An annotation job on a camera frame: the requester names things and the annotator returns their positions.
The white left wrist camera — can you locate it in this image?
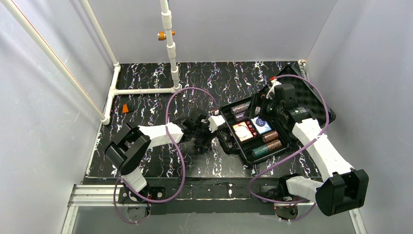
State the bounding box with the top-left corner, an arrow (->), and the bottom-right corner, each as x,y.
207,115 -> 225,133

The orange hex key set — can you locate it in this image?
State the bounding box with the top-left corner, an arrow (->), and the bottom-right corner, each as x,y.
122,103 -> 134,114

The blue small blind button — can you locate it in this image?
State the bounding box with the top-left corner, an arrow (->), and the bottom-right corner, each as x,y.
255,118 -> 266,128

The orange black 100 chip stack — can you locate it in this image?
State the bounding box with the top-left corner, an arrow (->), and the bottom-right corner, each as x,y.
262,131 -> 279,143

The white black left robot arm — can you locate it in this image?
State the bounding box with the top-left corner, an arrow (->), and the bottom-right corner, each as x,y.
104,109 -> 225,192

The white pvc pipe frame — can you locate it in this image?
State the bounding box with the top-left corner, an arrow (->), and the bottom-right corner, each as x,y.
0,0 -> 182,125

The red playing card deck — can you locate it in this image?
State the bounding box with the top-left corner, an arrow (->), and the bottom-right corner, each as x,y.
232,121 -> 253,142

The black poker set case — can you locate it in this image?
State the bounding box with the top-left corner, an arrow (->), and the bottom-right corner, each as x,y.
217,65 -> 336,166

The purple 500 poker chip stack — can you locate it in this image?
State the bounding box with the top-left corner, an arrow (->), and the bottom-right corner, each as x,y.
234,112 -> 247,122

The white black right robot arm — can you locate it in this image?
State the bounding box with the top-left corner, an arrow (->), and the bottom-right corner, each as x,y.
247,83 -> 369,216

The orange knob on pole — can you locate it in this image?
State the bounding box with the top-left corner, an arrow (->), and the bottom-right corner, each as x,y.
157,32 -> 167,41

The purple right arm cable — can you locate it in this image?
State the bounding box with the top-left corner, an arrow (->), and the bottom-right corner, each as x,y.
247,74 -> 330,223

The teal poker chip stack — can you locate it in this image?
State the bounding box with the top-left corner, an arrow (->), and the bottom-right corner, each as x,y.
252,139 -> 282,158

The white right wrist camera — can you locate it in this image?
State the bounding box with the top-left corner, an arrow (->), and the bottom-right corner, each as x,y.
266,76 -> 282,99

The blue playing card deck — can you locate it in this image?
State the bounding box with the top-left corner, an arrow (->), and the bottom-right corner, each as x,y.
251,117 -> 272,135

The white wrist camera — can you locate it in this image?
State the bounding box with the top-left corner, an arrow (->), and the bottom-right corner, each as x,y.
266,76 -> 282,99
207,115 -> 225,133

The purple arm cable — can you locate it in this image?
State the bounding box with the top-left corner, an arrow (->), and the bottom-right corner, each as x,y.
113,87 -> 220,224
247,74 -> 330,223

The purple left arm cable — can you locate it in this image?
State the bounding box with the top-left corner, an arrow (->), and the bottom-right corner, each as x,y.
113,87 -> 220,224

